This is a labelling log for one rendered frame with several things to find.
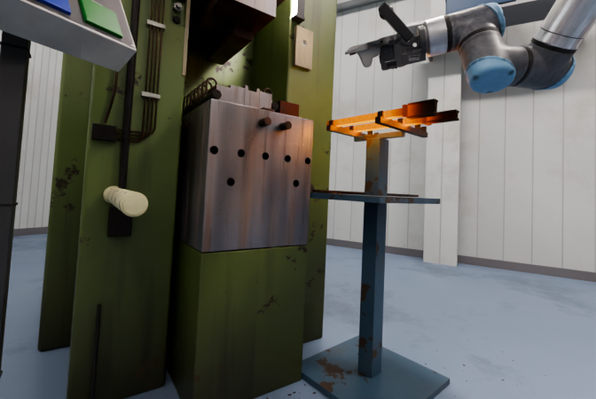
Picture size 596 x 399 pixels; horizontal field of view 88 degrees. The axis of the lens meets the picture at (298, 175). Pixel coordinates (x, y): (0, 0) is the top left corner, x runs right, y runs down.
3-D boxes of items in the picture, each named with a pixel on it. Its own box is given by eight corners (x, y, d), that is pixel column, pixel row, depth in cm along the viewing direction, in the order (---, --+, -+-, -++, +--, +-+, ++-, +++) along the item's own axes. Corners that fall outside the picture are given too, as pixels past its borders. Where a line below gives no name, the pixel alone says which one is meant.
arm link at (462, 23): (511, 19, 68) (498, -11, 72) (450, 35, 72) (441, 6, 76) (500, 50, 76) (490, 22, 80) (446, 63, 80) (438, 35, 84)
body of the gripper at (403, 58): (380, 71, 81) (428, 59, 78) (374, 36, 79) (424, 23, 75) (380, 70, 88) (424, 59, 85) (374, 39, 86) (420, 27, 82)
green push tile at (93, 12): (123, 37, 67) (116, 12, 69) (86, 19, 61) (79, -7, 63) (119, 42, 68) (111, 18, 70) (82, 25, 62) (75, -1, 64)
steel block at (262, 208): (308, 244, 109) (313, 120, 111) (201, 252, 87) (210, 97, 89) (240, 225, 155) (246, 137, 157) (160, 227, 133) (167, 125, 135)
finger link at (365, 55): (354, 71, 77) (384, 63, 80) (349, 46, 75) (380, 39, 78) (348, 72, 80) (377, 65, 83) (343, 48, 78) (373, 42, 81)
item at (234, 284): (301, 380, 107) (308, 245, 109) (191, 424, 85) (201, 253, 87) (235, 320, 152) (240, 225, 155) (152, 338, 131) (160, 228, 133)
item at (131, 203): (149, 219, 57) (152, 190, 57) (116, 219, 54) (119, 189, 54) (123, 203, 93) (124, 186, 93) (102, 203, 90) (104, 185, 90)
